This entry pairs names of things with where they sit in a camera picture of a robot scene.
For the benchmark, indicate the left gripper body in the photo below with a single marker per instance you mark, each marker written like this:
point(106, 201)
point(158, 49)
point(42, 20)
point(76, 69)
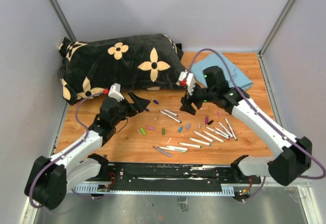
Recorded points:
point(126, 109)

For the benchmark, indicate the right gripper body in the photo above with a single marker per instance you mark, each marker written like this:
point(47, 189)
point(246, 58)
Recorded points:
point(199, 96)

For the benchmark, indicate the bright blue pen cap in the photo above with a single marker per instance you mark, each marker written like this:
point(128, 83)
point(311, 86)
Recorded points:
point(180, 129)

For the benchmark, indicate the lime green pen cap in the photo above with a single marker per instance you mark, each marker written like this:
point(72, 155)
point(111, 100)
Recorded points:
point(142, 131)

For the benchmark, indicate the clear cap grey pen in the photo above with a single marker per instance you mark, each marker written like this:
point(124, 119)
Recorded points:
point(162, 151)

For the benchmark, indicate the dark blue cap marker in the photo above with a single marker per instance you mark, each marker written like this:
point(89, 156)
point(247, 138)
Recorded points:
point(171, 113)

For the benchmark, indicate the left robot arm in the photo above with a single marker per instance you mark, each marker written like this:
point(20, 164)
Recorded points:
point(51, 178)

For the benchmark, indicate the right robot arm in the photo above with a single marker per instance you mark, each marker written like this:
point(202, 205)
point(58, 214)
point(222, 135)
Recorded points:
point(290, 157)

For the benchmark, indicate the black floral pillow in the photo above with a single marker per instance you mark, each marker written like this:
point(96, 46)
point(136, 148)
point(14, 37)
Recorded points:
point(151, 62)

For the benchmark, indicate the light blue folded cloth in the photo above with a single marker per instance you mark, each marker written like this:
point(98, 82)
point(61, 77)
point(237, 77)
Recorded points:
point(240, 79)

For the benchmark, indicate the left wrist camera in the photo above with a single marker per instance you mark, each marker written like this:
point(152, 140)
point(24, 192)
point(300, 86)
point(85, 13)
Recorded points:
point(115, 91)

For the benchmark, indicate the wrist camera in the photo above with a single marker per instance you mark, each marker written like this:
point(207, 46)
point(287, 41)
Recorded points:
point(187, 80)
point(115, 91)

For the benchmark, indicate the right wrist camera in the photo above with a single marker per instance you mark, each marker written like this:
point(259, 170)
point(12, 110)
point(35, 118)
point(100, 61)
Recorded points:
point(187, 80)

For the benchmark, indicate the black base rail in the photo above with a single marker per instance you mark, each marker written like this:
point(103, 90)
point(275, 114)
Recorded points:
point(155, 178)

